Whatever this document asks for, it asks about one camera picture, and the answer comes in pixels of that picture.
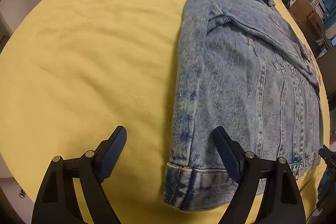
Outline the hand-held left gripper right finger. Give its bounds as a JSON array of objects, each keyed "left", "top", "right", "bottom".
[{"left": 213, "top": 126, "right": 306, "bottom": 224}]

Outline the white printer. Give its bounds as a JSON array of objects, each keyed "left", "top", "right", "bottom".
[{"left": 304, "top": 0, "right": 327, "bottom": 17}]

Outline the yellow printed bedspread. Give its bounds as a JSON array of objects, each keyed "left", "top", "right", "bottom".
[{"left": 0, "top": 0, "right": 330, "bottom": 224}]

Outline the blue denim jacket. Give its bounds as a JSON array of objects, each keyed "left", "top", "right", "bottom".
[{"left": 163, "top": 0, "right": 324, "bottom": 212}]

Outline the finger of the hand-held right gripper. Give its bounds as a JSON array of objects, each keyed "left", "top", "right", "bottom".
[{"left": 318, "top": 145, "right": 336, "bottom": 169}]

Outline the long teal curtain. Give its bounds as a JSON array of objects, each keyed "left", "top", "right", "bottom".
[{"left": 320, "top": 0, "right": 336, "bottom": 28}]

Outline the wooden desk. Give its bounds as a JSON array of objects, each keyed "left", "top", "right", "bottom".
[{"left": 289, "top": 0, "right": 328, "bottom": 56}]

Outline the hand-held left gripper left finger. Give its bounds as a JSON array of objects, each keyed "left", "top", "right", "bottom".
[{"left": 31, "top": 126, "right": 127, "bottom": 224}]

